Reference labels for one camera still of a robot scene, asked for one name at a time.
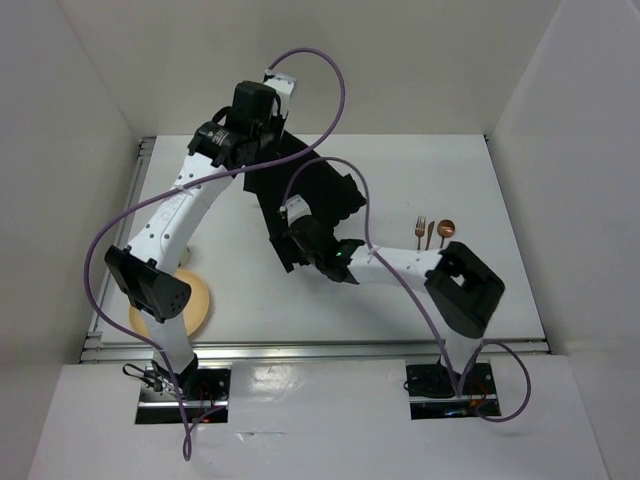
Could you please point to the aluminium table frame rail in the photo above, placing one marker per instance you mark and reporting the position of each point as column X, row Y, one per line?
column 261, row 311

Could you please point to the copper spoon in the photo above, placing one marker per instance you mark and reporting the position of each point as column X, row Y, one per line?
column 446, row 230

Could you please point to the copper knife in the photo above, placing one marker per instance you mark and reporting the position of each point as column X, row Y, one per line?
column 429, row 234

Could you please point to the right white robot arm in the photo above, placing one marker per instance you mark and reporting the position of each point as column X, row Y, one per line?
column 463, row 289

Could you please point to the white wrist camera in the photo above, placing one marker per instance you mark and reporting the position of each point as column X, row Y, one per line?
column 283, row 84
column 294, row 209

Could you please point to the beige plate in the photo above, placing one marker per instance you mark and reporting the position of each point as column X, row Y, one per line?
column 196, row 313

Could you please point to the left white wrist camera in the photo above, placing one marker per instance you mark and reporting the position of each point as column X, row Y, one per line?
column 283, row 84

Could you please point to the copper fork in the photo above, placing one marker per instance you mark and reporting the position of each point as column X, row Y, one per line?
column 419, row 230

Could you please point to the black cloth placemat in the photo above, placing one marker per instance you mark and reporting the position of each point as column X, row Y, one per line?
column 332, row 197

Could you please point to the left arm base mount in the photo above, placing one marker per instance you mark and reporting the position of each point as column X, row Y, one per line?
column 205, row 396

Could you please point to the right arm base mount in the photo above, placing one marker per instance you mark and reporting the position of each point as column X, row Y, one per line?
column 431, row 394

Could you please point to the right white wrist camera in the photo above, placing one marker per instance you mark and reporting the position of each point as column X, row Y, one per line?
column 294, row 209

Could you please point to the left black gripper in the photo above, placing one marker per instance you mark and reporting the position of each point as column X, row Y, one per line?
column 278, row 123

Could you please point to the paper cup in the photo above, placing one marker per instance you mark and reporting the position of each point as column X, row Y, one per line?
column 185, row 257

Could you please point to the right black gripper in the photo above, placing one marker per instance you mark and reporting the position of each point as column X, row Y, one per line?
column 295, row 244

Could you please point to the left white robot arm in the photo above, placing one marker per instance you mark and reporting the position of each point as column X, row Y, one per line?
column 144, row 269

